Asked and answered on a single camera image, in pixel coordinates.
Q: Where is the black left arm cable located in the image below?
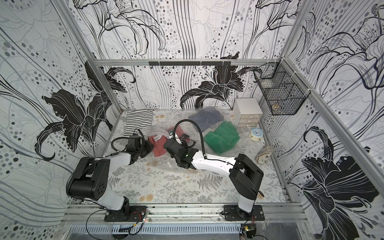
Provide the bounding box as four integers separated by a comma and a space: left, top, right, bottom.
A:
110, 128, 146, 154

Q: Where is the green knit garment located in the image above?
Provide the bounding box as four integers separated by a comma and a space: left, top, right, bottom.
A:
204, 122, 240, 155

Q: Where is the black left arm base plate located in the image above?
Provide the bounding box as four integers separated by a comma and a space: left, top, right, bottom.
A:
104, 206, 147, 222

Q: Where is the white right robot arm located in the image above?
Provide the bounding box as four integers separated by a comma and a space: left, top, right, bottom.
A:
164, 139, 264, 215

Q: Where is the dark blue folded garment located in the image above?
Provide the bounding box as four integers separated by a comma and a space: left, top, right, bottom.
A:
188, 107, 224, 132

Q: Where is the clear plastic vacuum bag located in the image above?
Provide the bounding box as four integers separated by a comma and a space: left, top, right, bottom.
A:
143, 105, 244, 176

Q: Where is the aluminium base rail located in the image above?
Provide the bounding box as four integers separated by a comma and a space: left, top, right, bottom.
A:
61, 203, 309, 225

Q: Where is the white slotted cable duct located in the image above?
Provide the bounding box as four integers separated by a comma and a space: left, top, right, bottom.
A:
69, 223, 241, 235

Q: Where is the black white striped tank top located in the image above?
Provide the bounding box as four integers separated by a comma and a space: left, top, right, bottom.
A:
124, 110, 154, 137

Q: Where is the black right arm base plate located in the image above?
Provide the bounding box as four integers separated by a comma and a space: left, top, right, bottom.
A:
221, 205, 265, 222

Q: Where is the red garment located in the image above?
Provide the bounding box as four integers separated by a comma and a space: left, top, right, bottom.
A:
149, 126, 190, 157

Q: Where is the white mini drawer cabinet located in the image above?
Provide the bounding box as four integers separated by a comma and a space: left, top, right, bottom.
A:
233, 98, 263, 128

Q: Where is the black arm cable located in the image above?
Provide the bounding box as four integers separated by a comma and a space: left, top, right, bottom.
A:
110, 128, 146, 154
172, 119, 208, 160

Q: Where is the black wire wall basket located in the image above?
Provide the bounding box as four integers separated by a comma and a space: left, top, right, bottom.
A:
253, 62, 307, 116

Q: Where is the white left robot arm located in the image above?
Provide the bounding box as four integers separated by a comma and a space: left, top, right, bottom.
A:
66, 134, 153, 215

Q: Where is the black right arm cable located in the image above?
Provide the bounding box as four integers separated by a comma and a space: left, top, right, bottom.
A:
172, 119, 208, 160

